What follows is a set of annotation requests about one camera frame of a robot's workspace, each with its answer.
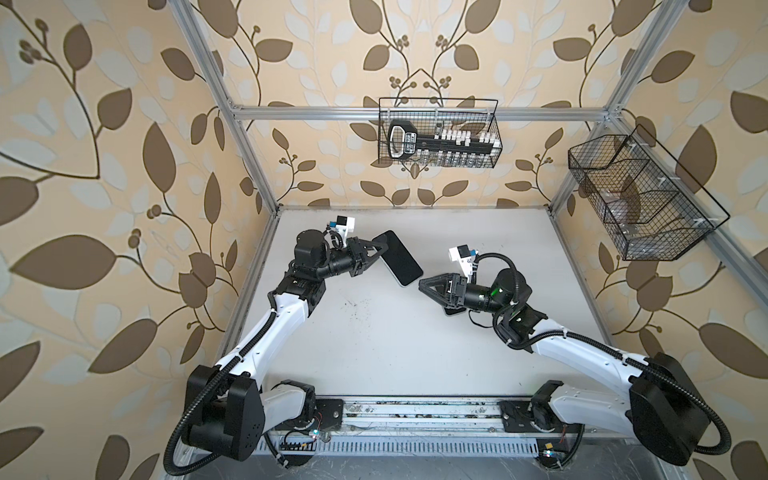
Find right wall wire basket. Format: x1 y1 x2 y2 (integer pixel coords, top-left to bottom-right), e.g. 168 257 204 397
568 124 731 261

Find aluminium front rail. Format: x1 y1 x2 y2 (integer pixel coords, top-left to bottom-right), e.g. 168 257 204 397
173 394 679 458

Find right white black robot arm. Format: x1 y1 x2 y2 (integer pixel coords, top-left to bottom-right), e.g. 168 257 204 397
419 247 732 466

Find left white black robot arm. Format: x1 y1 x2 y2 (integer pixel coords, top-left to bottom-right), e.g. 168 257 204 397
163 222 388 476

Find black tool with white bits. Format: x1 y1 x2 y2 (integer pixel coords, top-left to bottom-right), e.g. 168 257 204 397
385 120 503 164

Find aluminium frame bars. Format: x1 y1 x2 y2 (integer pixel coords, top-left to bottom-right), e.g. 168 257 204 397
167 1 767 312

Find back wall wire basket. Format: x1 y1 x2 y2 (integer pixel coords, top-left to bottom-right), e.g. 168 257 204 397
377 96 503 169

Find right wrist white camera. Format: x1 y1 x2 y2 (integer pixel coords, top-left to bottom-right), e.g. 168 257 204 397
449 245 477 279

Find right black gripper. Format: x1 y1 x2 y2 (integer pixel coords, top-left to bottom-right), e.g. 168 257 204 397
420 274 511 320

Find wall wire basket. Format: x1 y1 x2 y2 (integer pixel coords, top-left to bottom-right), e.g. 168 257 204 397
568 124 731 261
377 96 503 169

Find wrist white camera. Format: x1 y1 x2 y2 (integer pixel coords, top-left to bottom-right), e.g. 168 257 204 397
326 215 355 243
449 245 477 279

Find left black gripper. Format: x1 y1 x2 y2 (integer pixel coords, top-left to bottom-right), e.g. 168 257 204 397
311 239 385 283

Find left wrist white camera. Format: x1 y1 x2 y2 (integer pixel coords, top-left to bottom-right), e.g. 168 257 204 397
326 215 355 243

